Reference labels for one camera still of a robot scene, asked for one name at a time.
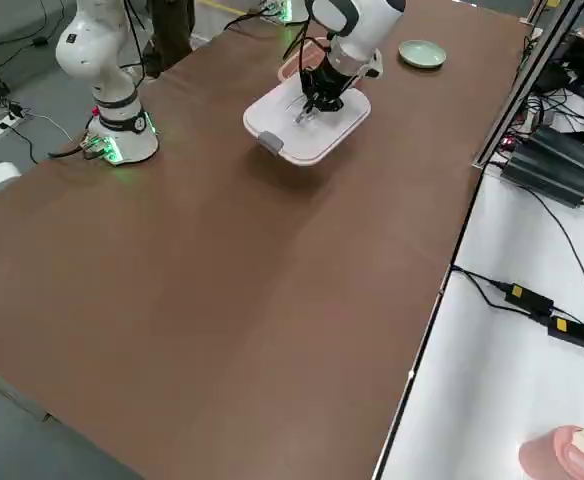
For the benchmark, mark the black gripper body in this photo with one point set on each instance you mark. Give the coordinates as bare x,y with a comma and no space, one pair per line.
329,82

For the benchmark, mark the white lid grey clasps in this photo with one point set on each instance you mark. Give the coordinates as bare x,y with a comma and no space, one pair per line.
282,130

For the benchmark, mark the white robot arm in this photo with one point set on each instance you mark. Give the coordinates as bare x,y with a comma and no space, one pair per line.
299,10
97,50

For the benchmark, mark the pale pink storage box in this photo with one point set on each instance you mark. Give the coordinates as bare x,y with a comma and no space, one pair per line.
288,72

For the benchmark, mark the pale green round plate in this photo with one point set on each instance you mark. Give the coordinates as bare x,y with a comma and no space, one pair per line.
422,54

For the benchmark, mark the person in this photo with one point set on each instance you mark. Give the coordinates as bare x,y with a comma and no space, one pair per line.
172,30

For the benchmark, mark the dark finned power supply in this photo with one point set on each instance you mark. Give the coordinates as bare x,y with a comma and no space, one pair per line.
572,147
547,175

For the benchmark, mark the black power brick yellow label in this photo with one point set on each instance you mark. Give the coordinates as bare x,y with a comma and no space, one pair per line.
529,299
574,332

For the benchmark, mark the small black floor adapter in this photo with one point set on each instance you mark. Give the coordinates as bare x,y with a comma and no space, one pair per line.
38,41

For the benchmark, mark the white power strip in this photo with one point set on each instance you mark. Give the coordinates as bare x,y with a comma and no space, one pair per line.
4,125

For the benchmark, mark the pink lidded container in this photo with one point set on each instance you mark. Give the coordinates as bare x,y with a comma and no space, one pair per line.
552,455

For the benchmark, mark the aluminium frame post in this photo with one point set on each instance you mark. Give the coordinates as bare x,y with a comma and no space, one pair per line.
524,82

